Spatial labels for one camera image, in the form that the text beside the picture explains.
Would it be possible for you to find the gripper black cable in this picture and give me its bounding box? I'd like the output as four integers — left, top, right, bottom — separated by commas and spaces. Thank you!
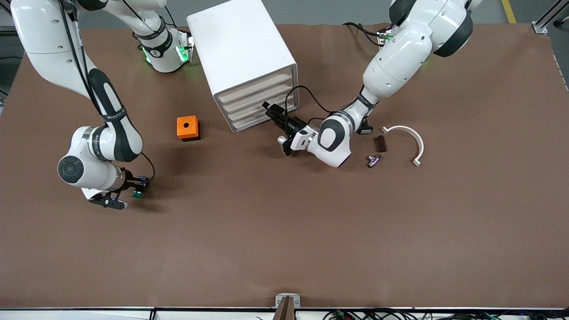
284, 85, 341, 127
58, 0, 156, 182

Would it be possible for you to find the white curved plastic bracket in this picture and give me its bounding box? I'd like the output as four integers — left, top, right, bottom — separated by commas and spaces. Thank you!
381, 125, 425, 167

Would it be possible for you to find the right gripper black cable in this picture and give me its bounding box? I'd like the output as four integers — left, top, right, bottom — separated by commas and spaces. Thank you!
58, 0, 156, 182

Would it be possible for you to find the yellow floor tape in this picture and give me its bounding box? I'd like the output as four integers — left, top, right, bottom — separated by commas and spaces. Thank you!
501, 0, 517, 24

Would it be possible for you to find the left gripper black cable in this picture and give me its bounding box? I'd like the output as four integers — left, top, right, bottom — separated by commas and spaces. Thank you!
284, 85, 341, 127

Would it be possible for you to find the white table edge rail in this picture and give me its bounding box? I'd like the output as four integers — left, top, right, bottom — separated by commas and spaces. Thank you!
0, 307, 569, 320

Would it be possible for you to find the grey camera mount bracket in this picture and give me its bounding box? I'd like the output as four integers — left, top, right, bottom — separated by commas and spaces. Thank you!
275, 293, 301, 320

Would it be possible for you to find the green push button switch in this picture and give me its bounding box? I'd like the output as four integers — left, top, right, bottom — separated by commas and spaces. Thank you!
132, 177, 151, 199

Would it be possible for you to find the brown table cover sheet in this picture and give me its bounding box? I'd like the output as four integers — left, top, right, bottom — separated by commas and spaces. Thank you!
0, 22, 569, 309

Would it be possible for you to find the black cable bundle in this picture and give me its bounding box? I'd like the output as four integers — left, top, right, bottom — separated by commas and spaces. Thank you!
325, 309, 569, 320

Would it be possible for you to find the orange button enclosure box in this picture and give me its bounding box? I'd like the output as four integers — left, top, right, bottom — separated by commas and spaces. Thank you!
176, 116, 201, 142

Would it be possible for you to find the aluminium frame profile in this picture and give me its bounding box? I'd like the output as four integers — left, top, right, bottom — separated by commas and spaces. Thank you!
533, 0, 569, 35

